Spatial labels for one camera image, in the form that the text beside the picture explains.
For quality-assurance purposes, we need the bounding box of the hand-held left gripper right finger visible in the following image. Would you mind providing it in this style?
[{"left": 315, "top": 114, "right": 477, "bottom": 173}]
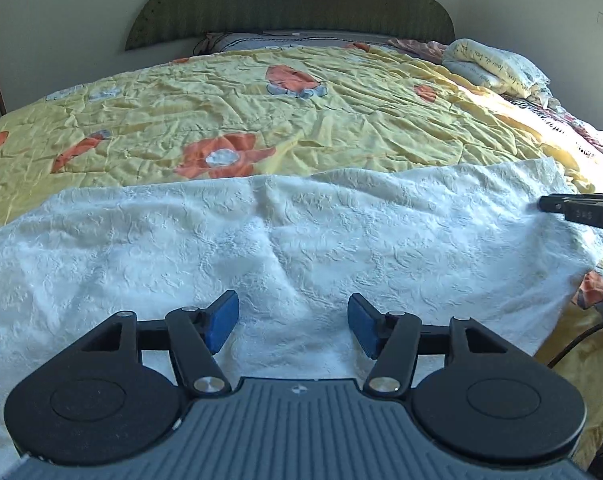
[{"left": 347, "top": 292, "right": 533, "bottom": 397}]

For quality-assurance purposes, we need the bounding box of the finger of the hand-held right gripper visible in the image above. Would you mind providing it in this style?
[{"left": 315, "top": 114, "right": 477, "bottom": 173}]
[{"left": 538, "top": 192, "right": 603, "bottom": 232}]

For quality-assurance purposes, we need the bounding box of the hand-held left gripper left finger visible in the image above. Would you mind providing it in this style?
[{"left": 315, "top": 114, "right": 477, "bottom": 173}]
[{"left": 74, "top": 290, "right": 241, "bottom": 400}]

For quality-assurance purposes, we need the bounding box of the white textured blanket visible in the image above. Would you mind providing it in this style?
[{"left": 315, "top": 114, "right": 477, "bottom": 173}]
[{"left": 0, "top": 156, "right": 603, "bottom": 476}]

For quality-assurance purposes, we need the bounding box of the patterned bed sheet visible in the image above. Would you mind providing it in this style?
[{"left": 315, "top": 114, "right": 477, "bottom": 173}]
[{"left": 501, "top": 91, "right": 603, "bottom": 163}]

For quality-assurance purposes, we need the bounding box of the folded pale quilt pillow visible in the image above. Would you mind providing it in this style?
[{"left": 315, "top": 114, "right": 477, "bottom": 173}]
[{"left": 441, "top": 38, "right": 553, "bottom": 99}]

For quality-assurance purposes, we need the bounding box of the yellow floral quilt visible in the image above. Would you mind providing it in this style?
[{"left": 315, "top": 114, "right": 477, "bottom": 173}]
[{"left": 0, "top": 42, "right": 603, "bottom": 471}]

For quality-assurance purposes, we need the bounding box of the pink crumpled cloth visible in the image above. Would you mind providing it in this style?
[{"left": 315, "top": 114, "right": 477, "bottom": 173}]
[{"left": 388, "top": 37, "right": 453, "bottom": 64}]

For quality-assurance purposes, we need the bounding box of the grey striped pillow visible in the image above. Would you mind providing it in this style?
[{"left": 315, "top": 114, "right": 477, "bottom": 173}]
[{"left": 194, "top": 31, "right": 398, "bottom": 55}]

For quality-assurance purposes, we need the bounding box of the dark green padded headboard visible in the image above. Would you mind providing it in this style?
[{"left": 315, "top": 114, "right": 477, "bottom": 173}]
[{"left": 125, "top": 0, "right": 456, "bottom": 52}]

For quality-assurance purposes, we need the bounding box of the black cable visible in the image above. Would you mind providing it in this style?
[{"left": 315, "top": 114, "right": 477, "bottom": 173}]
[{"left": 548, "top": 314, "right": 603, "bottom": 369}]

